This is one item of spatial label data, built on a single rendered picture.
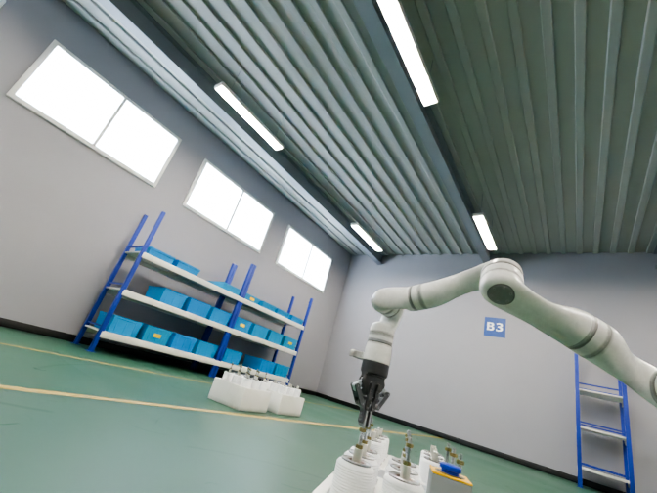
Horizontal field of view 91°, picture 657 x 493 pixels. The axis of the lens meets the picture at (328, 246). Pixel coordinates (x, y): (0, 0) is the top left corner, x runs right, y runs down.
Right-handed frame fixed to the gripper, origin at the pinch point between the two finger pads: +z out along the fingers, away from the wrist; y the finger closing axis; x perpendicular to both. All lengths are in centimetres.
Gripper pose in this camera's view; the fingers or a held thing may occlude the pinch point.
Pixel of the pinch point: (365, 418)
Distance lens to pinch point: 95.4
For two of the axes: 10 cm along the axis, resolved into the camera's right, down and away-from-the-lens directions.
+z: -2.6, 8.9, -3.7
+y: 7.8, 4.2, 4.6
